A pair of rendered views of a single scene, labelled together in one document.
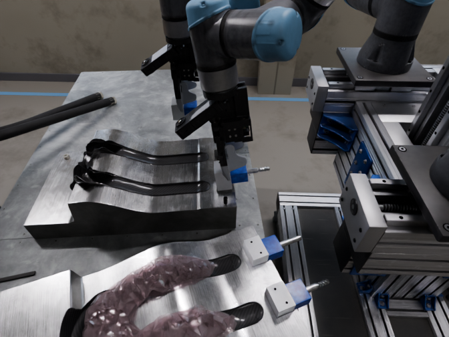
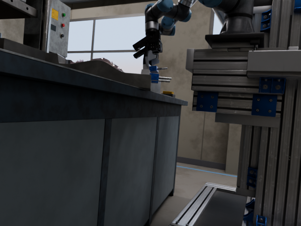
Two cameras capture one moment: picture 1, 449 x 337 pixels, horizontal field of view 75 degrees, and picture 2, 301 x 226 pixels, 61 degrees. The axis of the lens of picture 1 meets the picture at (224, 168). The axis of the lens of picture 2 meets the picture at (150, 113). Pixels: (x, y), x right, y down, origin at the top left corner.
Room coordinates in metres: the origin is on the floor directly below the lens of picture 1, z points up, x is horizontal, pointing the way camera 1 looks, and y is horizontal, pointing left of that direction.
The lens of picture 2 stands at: (-0.79, -0.54, 0.72)
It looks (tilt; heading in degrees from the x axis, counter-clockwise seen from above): 1 degrees down; 22
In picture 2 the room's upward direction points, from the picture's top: 5 degrees clockwise
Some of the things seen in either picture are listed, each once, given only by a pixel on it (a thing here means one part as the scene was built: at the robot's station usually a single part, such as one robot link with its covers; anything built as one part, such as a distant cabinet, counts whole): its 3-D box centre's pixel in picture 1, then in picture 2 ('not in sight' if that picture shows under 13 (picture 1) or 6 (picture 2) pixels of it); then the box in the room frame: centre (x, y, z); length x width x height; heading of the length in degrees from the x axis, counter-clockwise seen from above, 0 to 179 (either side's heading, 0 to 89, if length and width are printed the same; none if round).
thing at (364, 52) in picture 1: (389, 45); not in sight; (0.85, -0.48, 1.09); 0.15 x 0.15 x 0.10
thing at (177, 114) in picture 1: (194, 107); not in sight; (0.78, 0.09, 0.93); 0.13 x 0.05 x 0.05; 94
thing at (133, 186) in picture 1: (140, 166); not in sight; (0.53, 0.21, 0.92); 0.35 x 0.16 x 0.09; 94
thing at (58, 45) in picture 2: not in sight; (43, 97); (0.71, 0.94, 0.73); 0.30 x 0.22 x 1.47; 4
